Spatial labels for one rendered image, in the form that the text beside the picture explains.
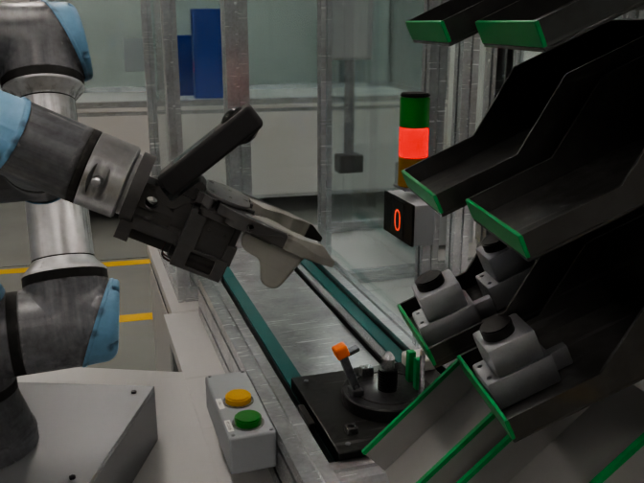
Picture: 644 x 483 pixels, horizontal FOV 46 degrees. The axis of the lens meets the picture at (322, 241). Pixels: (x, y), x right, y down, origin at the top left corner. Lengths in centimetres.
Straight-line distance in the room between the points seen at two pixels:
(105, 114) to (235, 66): 404
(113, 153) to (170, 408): 76
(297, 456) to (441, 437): 22
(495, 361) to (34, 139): 46
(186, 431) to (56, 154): 72
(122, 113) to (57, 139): 531
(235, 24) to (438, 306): 139
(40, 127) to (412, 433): 56
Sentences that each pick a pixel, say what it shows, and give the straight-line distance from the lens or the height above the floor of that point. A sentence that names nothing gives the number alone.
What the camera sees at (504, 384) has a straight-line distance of 70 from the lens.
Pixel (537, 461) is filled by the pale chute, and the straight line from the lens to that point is 85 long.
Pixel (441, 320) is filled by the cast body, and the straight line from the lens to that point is 81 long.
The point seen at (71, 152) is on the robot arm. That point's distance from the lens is 74.
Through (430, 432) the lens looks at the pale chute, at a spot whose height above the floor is 104.
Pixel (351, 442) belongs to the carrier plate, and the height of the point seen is 97.
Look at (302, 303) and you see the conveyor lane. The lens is 172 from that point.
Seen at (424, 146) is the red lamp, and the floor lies 133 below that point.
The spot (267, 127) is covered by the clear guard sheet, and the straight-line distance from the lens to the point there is 239.
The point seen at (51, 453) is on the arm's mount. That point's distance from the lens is 115.
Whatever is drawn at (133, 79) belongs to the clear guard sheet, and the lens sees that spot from 605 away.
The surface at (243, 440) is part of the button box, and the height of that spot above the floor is 95.
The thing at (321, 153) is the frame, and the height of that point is 122.
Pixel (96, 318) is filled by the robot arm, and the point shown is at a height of 115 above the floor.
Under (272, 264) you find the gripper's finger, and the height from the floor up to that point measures 130.
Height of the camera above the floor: 153
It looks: 16 degrees down
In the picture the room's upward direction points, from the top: straight up
